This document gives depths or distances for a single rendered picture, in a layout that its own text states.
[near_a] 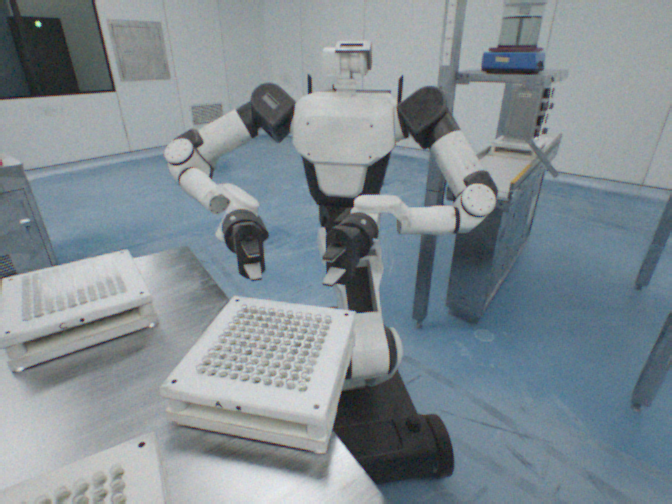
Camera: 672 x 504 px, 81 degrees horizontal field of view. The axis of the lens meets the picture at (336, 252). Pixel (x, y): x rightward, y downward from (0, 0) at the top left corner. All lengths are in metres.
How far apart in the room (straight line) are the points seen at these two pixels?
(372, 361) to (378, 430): 0.40
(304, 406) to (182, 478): 0.18
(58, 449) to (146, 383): 0.14
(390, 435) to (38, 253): 2.32
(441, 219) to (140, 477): 0.75
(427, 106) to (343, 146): 0.23
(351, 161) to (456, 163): 0.26
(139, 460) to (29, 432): 0.25
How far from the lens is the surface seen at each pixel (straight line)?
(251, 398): 0.59
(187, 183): 1.10
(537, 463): 1.76
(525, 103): 1.73
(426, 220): 0.95
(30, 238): 2.94
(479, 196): 0.98
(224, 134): 1.16
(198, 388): 0.62
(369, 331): 1.10
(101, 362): 0.85
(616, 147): 5.06
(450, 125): 1.07
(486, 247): 2.05
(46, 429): 0.77
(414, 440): 1.42
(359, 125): 1.03
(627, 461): 1.92
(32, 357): 0.89
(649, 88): 4.98
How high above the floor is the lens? 1.32
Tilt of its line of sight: 27 degrees down
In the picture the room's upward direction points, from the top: straight up
